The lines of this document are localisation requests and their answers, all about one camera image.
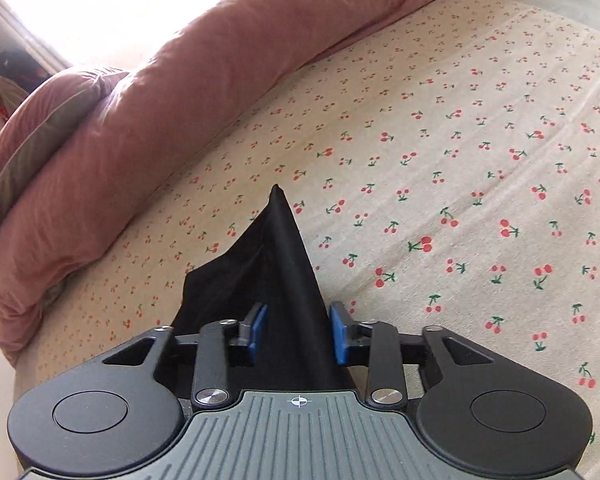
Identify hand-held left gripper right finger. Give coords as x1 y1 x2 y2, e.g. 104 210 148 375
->
329 301 498 406

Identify pink duvet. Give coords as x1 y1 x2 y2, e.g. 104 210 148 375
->
0 0 536 367

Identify pink and grey pillow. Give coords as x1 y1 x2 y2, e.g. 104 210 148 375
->
0 66 131 250

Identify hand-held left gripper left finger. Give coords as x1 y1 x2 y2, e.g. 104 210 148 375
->
102 302 268 408

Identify cherry print bed sheet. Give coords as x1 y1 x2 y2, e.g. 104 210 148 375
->
14 0 600 480

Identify black pants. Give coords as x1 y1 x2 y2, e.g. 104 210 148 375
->
171 184 356 392

